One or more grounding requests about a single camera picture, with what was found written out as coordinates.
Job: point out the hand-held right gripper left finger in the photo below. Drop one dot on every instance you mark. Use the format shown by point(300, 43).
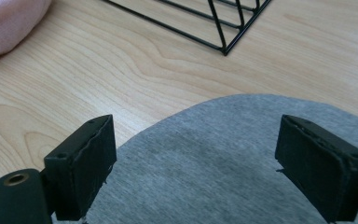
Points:
point(80, 168)

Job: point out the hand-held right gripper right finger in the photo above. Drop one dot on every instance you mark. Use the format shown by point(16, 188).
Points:
point(317, 168)

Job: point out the gray knit hat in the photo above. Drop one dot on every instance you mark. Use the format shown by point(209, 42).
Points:
point(199, 161)

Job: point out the pink knit hat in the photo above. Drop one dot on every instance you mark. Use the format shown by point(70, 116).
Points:
point(6, 25)

